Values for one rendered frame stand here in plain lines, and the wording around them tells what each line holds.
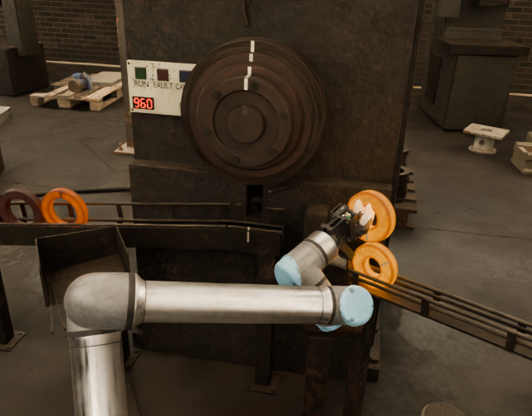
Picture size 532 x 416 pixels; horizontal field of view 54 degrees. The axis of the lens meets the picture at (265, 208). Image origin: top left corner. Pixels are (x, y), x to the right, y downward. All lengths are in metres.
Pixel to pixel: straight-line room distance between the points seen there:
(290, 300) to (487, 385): 1.46
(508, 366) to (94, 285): 1.96
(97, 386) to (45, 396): 1.13
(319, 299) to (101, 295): 0.47
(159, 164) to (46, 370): 1.01
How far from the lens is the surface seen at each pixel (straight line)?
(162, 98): 1.92
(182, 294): 1.11
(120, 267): 1.86
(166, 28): 1.89
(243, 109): 1.60
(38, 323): 2.72
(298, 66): 1.64
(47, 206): 2.16
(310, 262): 1.34
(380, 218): 1.52
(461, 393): 2.41
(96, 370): 1.22
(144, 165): 1.99
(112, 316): 1.09
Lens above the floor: 1.57
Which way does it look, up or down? 25 degrees down
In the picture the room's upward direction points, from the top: 2 degrees clockwise
